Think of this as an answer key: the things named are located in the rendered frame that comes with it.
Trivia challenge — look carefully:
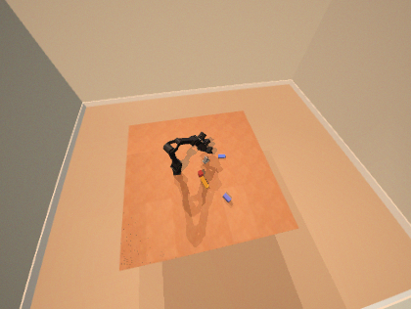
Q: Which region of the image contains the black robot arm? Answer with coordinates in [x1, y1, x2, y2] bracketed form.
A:
[163, 132, 210, 175]

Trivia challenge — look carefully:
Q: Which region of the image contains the yellow bar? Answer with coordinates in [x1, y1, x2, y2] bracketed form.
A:
[198, 170, 209, 188]

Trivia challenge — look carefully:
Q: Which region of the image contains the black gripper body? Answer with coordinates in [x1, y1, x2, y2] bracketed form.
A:
[197, 143, 213, 154]

